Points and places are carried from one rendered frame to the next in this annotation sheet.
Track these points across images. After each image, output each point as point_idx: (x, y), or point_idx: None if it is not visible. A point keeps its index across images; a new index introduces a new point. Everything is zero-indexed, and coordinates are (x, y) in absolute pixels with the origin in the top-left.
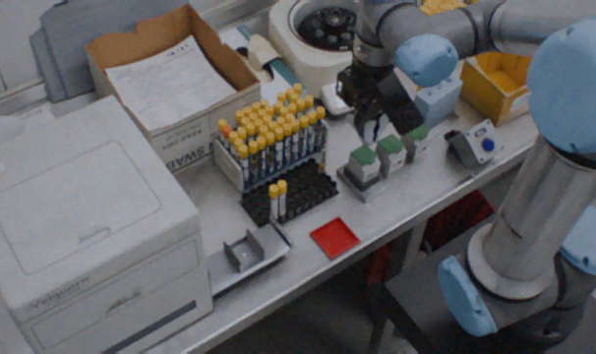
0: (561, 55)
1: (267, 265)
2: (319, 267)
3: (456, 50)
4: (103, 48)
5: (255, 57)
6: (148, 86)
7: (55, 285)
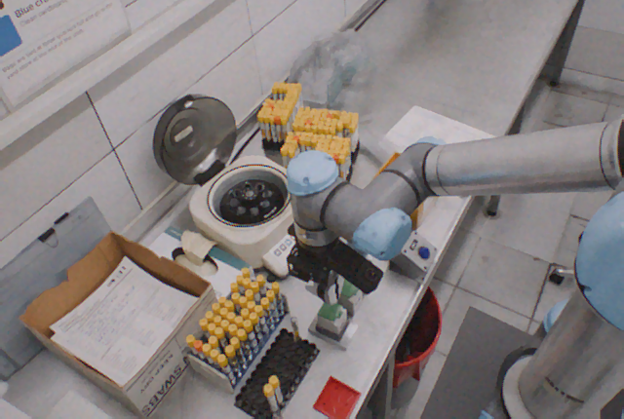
0: None
1: None
2: None
3: (405, 212)
4: (41, 310)
5: (193, 254)
6: (100, 324)
7: None
